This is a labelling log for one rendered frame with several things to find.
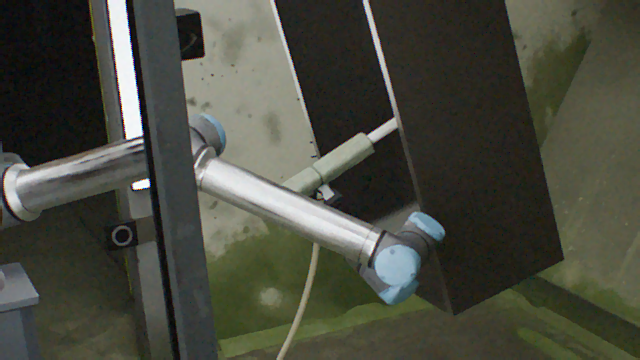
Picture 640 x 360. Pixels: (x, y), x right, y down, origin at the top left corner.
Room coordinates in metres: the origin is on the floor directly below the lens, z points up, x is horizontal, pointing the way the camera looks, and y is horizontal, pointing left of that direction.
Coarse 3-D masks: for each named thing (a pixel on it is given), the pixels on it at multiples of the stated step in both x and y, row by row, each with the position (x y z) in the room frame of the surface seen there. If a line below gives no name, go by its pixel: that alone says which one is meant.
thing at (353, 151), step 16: (384, 128) 2.78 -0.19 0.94; (352, 144) 2.75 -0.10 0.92; (368, 144) 2.75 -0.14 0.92; (320, 160) 2.73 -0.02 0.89; (336, 160) 2.72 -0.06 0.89; (352, 160) 2.73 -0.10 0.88; (304, 176) 2.70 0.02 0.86; (320, 176) 2.70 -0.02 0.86; (336, 176) 2.73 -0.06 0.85; (304, 192) 2.68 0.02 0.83
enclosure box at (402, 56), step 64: (320, 0) 3.27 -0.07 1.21; (384, 0) 2.68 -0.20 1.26; (448, 0) 2.74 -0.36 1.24; (320, 64) 3.27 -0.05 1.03; (384, 64) 2.68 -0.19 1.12; (448, 64) 2.74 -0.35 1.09; (512, 64) 2.81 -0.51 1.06; (320, 128) 3.26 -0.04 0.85; (448, 128) 2.74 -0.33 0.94; (512, 128) 2.81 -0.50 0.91; (384, 192) 3.33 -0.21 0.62; (448, 192) 2.73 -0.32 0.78; (512, 192) 2.80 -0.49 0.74; (448, 256) 2.73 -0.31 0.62; (512, 256) 2.80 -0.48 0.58
